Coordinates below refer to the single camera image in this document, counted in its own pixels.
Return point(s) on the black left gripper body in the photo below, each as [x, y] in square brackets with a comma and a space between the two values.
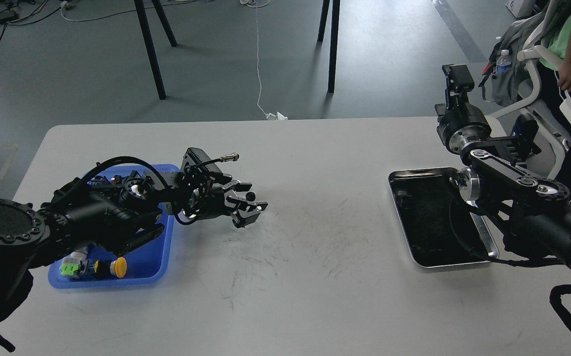
[204, 205]

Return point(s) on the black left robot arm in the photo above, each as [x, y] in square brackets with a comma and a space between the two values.
[116, 206]

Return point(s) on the yellow mushroom push button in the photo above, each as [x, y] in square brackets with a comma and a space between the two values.
[106, 268]

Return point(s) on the blue plastic tray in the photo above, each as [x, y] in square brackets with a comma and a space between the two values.
[145, 265]

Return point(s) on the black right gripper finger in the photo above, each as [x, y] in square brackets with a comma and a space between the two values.
[441, 110]
[459, 83]

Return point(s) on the silver metal tray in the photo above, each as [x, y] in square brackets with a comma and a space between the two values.
[436, 227]

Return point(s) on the grey backpack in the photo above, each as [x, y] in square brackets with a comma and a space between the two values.
[502, 89]

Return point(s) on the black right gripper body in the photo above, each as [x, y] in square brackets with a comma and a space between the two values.
[458, 129]

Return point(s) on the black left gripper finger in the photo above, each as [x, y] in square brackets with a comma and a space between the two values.
[236, 186]
[244, 212]

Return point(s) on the clear water bottle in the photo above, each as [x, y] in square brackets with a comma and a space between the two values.
[504, 62]

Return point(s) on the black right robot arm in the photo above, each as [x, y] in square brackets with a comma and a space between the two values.
[530, 210]

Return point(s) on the green block silver switch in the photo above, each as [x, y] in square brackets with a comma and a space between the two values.
[74, 266]

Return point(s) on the black stand leg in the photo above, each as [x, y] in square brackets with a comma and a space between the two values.
[148, 42]
[333, 7]

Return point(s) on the black stand leg left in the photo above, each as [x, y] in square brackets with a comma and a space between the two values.
[148, 42]

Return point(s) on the white chair frame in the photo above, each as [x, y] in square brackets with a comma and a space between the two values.
[553, 132]

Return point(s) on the black stand leg right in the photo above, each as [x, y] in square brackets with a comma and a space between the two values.
[333, 7]

